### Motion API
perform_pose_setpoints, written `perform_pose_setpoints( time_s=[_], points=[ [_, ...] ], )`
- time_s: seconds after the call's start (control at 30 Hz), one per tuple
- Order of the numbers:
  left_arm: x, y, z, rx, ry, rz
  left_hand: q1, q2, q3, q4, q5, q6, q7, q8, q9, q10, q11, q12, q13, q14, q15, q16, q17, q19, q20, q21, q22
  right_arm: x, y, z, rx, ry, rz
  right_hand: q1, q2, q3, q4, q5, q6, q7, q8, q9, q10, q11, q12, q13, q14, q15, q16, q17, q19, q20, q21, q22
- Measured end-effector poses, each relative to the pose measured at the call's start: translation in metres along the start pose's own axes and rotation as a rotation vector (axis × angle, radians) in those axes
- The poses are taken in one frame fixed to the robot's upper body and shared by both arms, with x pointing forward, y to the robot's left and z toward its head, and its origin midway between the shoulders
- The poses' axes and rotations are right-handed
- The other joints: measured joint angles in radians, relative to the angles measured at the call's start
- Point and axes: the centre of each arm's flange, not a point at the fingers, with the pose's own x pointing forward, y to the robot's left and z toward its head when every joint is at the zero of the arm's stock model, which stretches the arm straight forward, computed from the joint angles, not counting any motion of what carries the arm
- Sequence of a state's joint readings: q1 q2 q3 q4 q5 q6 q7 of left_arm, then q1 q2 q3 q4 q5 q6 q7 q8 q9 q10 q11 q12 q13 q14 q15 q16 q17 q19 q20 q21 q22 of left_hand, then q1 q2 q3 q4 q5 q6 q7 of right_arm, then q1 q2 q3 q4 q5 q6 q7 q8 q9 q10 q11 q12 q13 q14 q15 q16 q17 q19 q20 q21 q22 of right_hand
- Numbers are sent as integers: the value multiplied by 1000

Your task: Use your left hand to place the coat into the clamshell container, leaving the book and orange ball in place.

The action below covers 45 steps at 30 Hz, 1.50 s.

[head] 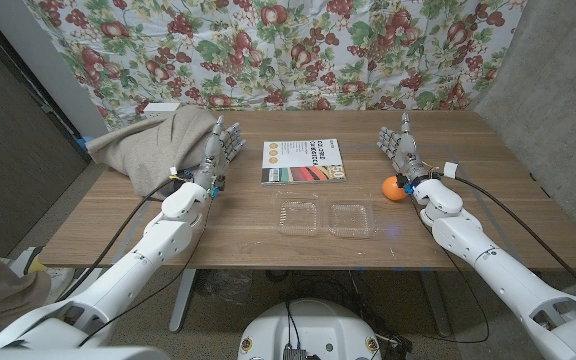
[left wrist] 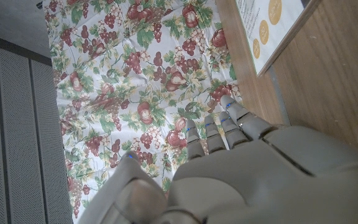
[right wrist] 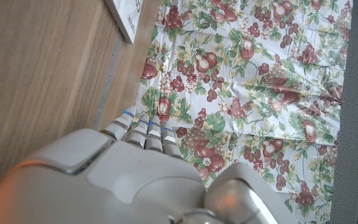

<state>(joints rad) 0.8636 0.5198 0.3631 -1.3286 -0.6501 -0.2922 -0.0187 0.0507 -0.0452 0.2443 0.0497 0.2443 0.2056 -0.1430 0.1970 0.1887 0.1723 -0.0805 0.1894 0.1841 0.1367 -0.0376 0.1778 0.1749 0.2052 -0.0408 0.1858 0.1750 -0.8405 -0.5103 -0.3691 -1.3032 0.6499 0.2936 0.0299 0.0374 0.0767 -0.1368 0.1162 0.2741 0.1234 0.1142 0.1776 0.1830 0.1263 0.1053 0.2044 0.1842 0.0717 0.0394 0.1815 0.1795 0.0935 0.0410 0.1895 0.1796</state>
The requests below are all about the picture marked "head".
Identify person leg brown trousers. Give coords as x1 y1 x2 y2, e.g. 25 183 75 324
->
0 243 53 346

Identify orange ball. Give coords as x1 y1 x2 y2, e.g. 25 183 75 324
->
381 175 409 203

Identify clear plastic clamshell container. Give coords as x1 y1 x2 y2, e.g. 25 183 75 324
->
271 189 379 240

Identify white power strip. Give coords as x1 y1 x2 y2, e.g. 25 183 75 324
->
142 102 182 120

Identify dark grey partition panel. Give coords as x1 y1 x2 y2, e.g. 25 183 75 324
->
0 7 93 256

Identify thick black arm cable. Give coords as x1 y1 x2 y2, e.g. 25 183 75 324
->
453 174 576 305
56 177 179 302

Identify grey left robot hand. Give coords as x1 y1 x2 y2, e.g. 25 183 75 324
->
191 115 247 195

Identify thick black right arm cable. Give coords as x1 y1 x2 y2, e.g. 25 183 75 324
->
453 174 576 305

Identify white table leg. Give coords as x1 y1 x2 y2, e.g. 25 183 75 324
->
168 268 198 334

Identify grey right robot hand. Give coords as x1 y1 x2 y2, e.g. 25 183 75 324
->
376 111 434 189

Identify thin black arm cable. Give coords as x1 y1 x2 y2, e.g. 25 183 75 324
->
76 192 215 349
408 194 491 345

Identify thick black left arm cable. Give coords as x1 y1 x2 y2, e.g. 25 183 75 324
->
56 177 179 302

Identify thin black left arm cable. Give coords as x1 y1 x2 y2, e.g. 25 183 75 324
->
76 192 215 349

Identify floral fruit print backdrop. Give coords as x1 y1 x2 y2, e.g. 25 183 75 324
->
22 0 528 132

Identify grey table leg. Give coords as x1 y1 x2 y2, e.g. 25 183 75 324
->
419 271 453 337

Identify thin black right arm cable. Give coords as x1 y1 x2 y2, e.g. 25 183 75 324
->
408 194 491 345

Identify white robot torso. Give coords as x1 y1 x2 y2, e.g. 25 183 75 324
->
236 298 383 360

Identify beige cloth towel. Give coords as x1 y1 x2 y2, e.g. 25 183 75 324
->
85 104 219 200

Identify clear plastic bag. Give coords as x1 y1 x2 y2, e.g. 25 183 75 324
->
198 269 254 305

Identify colour cardstock book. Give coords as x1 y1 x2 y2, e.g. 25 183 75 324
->
260 138 348 186

